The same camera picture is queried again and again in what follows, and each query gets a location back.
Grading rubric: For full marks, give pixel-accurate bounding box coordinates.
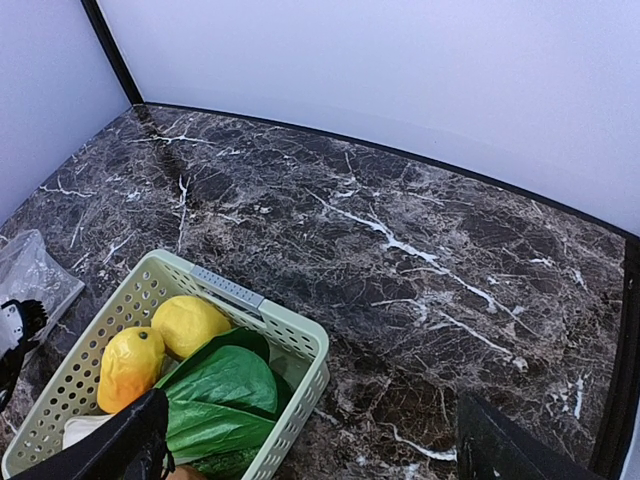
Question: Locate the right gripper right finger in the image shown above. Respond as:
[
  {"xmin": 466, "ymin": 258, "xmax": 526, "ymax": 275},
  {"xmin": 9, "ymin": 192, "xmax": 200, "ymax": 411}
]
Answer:
[{"xmin": 456, "ymin": 392, "xmax": 599, "ymax": 480}]

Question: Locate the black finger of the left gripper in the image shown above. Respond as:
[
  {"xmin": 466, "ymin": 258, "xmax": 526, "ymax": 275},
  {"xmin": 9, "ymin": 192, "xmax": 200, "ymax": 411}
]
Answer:
[{"xmin": 1, "ymin": 299, "xmax": 48, "ymax": 405}]

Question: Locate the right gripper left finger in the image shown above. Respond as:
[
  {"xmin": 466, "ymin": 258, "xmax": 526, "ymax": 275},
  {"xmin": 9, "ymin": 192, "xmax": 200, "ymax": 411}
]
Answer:
[{"xmin": 15, "ymin": 388, "xmax": 175, "ymax": 479}]

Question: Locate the clear polka dot zip bag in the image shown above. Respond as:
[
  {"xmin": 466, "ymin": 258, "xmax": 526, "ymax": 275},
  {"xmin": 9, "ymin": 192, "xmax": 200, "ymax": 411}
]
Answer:
[{"xmin": 1, "ymin": 230, "xmax": 85, "ymax": 339}]

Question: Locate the bok choy toy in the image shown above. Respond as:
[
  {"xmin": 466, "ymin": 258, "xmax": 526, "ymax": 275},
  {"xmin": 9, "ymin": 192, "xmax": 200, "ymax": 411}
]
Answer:
[{"xmin": 62, "ymin": 327, "xmax": 294, "ymax": 479}]

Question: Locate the green plastic basket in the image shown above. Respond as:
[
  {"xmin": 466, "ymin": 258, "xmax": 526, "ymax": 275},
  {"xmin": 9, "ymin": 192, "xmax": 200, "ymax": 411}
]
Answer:
[{"xmin": 1, "ymin": 249, "xmax": 329, "ymax": 479}]

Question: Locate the brown bun toy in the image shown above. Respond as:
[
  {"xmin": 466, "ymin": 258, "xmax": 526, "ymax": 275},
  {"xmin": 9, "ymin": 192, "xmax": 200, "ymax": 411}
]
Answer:
[{"xmin": 167, "ymin": 465, "xmax": 207, "ymax": 480}]

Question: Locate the yellow lemon toy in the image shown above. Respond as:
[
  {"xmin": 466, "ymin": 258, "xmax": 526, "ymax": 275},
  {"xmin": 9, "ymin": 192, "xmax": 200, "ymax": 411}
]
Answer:
[{"xmin": 151, "ymin": 295, "xmax": 232, "ymax": 360}]

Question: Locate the left black frame post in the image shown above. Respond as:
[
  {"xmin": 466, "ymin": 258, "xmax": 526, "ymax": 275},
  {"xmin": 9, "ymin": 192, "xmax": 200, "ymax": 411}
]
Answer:
[{"xmin": 81, "ymin": 0, "xmax": 144, "ymax": 105}]

